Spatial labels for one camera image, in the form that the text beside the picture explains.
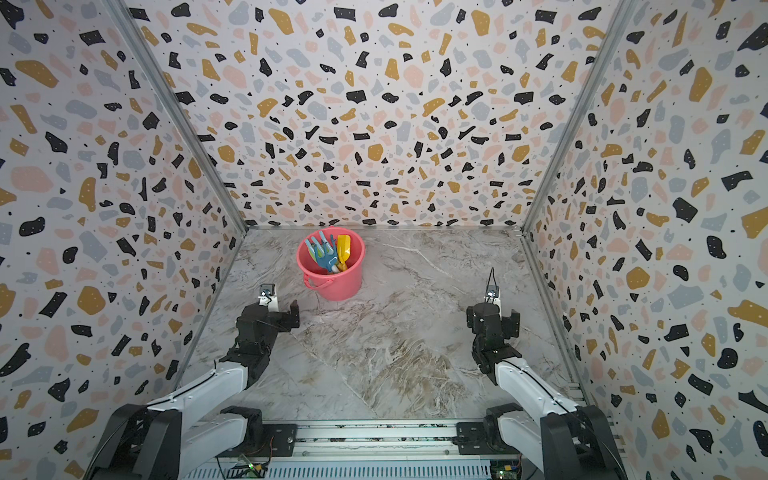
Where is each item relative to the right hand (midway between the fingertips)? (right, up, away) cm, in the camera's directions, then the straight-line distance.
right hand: (498, 308), depth 87 cm
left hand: (-64, +2, 0) cm, 64 cm away
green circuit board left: (-65, -36, -16) cm, 76 cm away
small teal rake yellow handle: (-51, +14, +8) cm, 54 cm away
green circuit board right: (-3, -36, -16) cm, 39 cm away
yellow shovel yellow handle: (-47, +17, +10) cm, 51 cm away
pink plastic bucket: (-47, +6, +3) cm, 47 cm away
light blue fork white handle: (-54, +17, +7) cm, 58 cm away
